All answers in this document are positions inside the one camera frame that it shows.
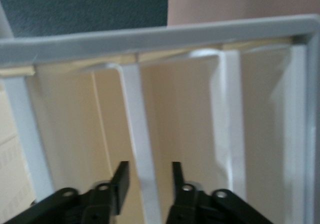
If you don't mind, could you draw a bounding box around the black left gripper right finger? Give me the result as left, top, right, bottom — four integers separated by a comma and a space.
166, 161, 201, 224

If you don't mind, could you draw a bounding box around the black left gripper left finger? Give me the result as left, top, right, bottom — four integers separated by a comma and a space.
82, 160, 131, 224

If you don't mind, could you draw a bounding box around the white drawer cabinet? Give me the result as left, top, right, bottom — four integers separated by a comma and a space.
0, 13, 320, 224

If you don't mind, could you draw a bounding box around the white plastic drawer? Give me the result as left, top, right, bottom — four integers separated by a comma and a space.
32, 56, 163, 224

